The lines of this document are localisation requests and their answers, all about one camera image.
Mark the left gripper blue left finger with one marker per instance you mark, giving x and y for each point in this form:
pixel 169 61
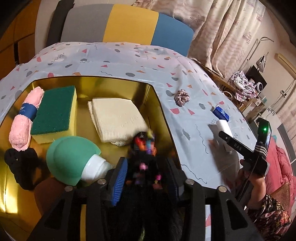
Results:
pixel 117 180

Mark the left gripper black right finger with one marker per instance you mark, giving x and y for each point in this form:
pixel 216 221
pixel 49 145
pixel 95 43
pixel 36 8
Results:
pixel 178 178

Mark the black wig with beads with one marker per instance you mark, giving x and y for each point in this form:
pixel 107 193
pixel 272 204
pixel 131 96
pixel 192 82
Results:
pixel 153 212

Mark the white foam block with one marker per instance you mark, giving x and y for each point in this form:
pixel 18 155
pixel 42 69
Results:
pixel 223 125

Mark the green cap white bottle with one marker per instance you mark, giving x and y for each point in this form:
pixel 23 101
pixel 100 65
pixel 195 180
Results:
pixel 73 159

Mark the brown oval plush pad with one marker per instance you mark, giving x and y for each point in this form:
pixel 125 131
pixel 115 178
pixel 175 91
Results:
pixel 47 192

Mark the cream cloth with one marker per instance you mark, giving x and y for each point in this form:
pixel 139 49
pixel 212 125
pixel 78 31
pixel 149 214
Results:
pixel 116 120

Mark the black fabric scrunchie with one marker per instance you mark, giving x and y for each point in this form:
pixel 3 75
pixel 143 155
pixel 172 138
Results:
pixel 23 165

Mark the green yellow scouring sponge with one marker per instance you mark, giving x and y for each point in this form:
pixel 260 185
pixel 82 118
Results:
pixel 56 115

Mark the pink towel blue band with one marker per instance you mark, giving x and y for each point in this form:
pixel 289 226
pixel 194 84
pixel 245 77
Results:
pixel 20 133

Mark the patterned right sleeve forearm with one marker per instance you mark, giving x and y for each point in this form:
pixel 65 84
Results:
pixel 271 219

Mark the person's right hand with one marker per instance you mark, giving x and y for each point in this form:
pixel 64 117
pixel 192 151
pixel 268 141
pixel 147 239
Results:
pixel 259 189

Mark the pink bedding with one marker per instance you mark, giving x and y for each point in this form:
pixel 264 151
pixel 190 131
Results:
pixel 280 172

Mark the blue tissue packet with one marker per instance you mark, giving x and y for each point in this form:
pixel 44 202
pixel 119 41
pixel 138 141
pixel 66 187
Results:
pixel 220 113

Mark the white patterned tablecloth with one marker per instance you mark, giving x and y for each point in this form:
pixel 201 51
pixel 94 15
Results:
pixel 174 95

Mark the floral cloth pile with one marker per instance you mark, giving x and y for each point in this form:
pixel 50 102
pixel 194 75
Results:
pixel 243 88

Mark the pink striped scrunchie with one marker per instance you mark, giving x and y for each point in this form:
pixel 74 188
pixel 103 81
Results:
pixel 181 97

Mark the wooden side table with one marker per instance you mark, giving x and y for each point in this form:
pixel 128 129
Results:
pixel 223 86

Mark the beige patterned curtain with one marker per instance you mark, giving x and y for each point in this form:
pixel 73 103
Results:
pixel 223 29

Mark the grey yellow blue chair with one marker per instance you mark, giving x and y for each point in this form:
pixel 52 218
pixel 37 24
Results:
pixel 123 23

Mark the black rolled mat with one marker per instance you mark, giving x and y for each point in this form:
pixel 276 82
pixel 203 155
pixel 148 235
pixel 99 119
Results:
pixel 57 23

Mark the wooden cabinet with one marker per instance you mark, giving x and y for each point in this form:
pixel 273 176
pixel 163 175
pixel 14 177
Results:
pixel 18 40

